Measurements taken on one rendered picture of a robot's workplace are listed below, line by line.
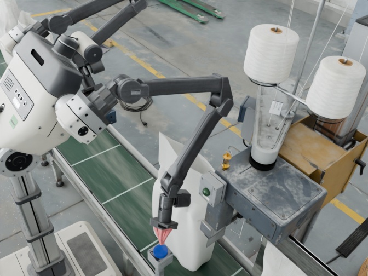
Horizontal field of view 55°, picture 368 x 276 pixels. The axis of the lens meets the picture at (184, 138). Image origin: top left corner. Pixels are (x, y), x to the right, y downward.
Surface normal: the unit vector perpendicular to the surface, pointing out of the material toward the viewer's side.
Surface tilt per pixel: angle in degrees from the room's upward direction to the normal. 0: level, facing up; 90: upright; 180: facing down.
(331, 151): 0
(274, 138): 0
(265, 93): 0
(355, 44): 90
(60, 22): 73
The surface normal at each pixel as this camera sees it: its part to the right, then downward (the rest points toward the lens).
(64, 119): -0.34, -0.50
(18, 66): -0.57, -0.23
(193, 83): 0.46, 0.30
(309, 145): 0.07, -0.77
